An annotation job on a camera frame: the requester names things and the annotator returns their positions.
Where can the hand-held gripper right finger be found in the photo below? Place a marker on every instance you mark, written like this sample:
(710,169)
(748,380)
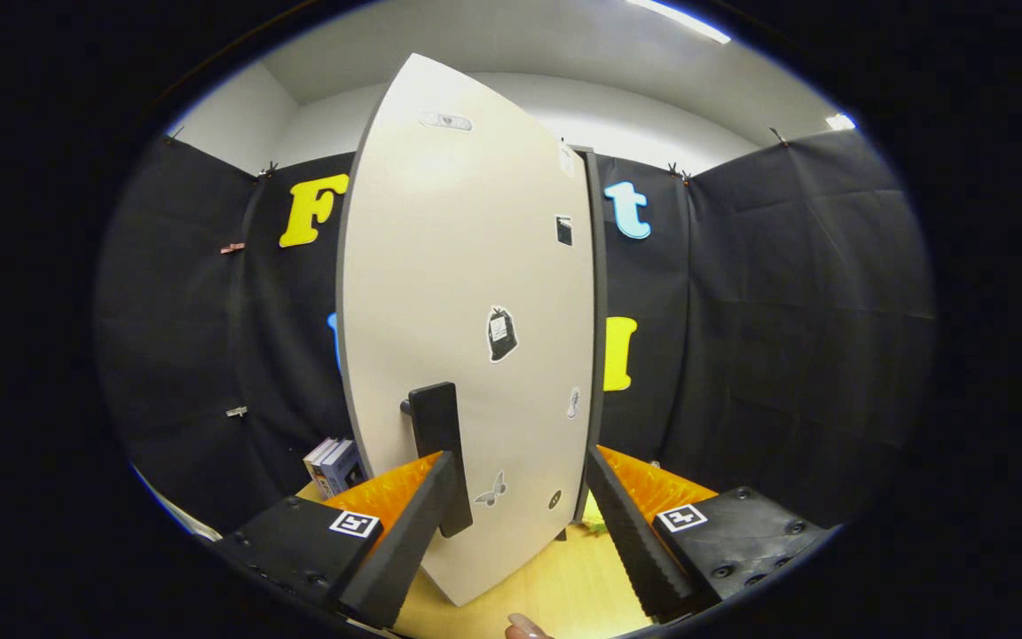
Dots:
(631,541)

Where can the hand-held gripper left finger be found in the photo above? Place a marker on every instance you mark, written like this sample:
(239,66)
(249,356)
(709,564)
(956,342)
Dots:
(409,546)

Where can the beige shoe cabinet door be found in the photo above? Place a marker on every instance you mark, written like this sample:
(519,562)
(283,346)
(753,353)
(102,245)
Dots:
(440,293)

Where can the grey shoe cabinet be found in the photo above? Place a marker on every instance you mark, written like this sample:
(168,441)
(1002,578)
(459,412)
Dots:
(600,266)

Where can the black backdrop cloth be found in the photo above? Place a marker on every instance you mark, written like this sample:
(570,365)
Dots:
(786,311)

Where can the pink clip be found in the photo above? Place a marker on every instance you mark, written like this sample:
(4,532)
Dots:
(232,248)

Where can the small ceiling light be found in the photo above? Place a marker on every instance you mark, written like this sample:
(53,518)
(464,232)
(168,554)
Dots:
(841,122)

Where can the long ceiling light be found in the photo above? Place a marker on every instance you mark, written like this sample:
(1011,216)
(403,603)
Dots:
(680,19)

